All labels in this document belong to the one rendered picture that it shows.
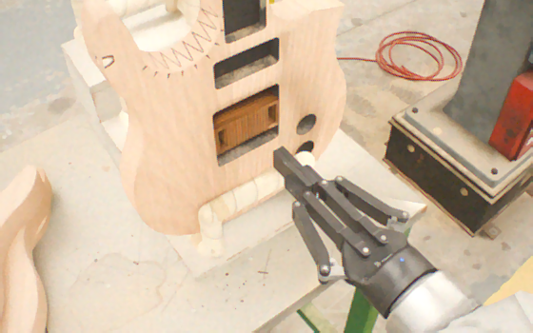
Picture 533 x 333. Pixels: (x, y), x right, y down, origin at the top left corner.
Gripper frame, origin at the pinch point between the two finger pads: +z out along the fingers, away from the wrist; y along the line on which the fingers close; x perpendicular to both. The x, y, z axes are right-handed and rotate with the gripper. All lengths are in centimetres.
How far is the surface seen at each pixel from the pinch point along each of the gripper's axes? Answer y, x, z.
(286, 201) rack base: 6.2, -20.9, 9.7
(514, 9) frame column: 111, -34, 34
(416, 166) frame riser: 96, -105, 44
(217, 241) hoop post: -8.3, -16.1, 6.8
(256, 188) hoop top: -0.8, -10.1, 7.5
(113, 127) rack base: -11.9, -12.7, 34.0
